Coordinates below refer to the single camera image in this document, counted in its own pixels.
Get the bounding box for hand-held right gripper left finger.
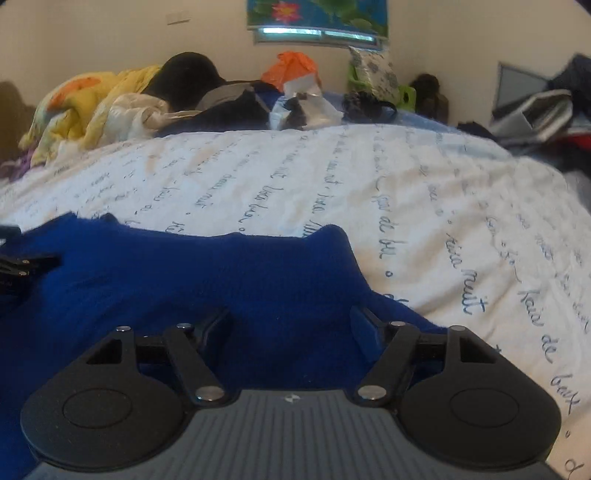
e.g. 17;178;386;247
85;308;234;408

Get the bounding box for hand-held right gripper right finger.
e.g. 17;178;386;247
348;305;504;409

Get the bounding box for blue beaded sweater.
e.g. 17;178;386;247
0;212;462;480

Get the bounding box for pile of clothes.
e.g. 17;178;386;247
456;53;591;175

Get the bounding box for purple cloth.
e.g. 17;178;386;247
0;154;34;182

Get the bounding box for white script-printed bed sheet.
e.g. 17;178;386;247
0;122;591;480

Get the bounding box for brown headboard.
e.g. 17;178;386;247
0;80;36;163

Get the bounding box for yellow printed quilt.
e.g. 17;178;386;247
18;65;162;168

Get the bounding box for cream satin cloth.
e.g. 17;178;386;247
87;92;172;140

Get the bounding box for dark navy garment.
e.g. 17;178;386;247
156;90;274;138

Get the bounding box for white plastic bag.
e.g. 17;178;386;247
268;76;345;131

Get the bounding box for black fuzzy bag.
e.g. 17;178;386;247
342;90;399;124

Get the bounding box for grey garment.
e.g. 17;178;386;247
196;83;254;112

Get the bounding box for green plastic chair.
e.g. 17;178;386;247
348;65;419;112

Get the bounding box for black hat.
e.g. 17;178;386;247
145;52;228;112

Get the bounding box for brown plush toy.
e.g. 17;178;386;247
409;74;450;124

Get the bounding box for floral pillow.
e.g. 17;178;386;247
348;46;400;105

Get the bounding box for orange plastic bag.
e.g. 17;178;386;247
261;51;320;94

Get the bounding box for grey framed panel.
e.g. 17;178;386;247
492;61;551;121

